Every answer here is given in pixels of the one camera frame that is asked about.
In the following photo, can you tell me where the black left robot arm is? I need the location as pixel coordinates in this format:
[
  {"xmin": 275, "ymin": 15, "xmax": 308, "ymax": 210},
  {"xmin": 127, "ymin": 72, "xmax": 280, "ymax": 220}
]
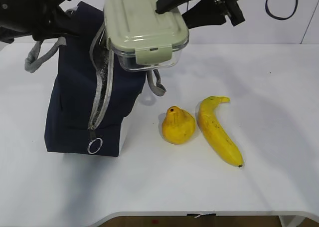
[{"xmin": 0, "ymin": 0, "xmax": 79, "ymax": 44}]

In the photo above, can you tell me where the white table leg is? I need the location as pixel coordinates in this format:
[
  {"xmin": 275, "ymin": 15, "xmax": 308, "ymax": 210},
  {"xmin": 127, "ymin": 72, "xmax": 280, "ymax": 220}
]
[{"xmin": 278, "ymin": 216, "xmax": 306, "ymax": 227}]

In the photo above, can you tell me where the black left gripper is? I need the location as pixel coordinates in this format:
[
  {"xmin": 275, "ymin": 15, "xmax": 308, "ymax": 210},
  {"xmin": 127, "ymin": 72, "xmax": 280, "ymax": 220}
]
[{"xmin": 0, "ymin": 0, "xmax": 75, "ymax": 41}]

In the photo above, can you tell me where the yellow banana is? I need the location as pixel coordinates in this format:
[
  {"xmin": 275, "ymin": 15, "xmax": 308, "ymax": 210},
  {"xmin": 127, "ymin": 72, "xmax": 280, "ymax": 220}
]
[{"xmin": 197, "ymin": 96, "xmax": 244, "ymax": 168}]

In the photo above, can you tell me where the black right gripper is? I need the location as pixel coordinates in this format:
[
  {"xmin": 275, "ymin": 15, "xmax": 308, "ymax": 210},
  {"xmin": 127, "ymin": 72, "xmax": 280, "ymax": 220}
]
[{"xmin": 156, "ymin": 0, "xmax": 245, "ymax": 29}]

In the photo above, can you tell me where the yellow pear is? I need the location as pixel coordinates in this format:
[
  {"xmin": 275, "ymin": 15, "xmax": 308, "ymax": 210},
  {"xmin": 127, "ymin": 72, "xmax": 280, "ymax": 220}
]
[{"xmin": 161, "ymin": 106, "xmax": 196, "ymax": 145}]

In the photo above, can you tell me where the green lid glass container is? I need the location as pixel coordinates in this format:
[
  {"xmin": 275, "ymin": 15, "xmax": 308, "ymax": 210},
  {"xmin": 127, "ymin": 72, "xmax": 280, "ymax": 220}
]
[{"xmin": 103, "ymin": 0, "xmax": 189, "ymax": 72}]

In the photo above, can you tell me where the black cable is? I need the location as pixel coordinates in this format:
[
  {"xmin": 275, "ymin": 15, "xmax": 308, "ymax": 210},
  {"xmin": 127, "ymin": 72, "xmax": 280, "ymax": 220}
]
[{"xmin": 265, "ymin": 0, "xmax": 300, "ymax": 20}]

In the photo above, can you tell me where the navy blue lunch bag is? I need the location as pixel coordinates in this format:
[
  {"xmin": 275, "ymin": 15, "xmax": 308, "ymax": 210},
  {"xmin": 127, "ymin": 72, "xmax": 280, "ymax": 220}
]
[{"xmin": 24, "ymin": 2, "xmax": 166, "ymax": 157}]

